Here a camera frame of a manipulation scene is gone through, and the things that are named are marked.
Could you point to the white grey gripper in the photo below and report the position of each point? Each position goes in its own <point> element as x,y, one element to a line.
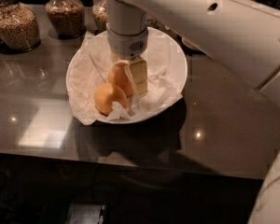
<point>125,46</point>

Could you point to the orange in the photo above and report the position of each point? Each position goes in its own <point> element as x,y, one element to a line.
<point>106,94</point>
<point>118,77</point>

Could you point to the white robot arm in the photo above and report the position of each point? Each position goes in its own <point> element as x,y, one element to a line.
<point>235,92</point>

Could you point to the white bowl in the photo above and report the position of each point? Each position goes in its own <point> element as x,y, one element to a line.
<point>177,62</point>

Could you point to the white paper liner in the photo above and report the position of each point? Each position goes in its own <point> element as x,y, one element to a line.
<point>158,87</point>

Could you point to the right glass cereal jar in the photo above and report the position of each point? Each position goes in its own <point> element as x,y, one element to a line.
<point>99,13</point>

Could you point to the glass cereal jar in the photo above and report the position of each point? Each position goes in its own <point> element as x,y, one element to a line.
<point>99,13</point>
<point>18,26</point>
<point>67,17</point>

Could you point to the middle glass cereal jar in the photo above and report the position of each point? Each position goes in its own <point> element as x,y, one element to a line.
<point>67,17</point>

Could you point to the left glass cereal jar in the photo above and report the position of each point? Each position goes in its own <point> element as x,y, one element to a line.
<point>18,26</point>

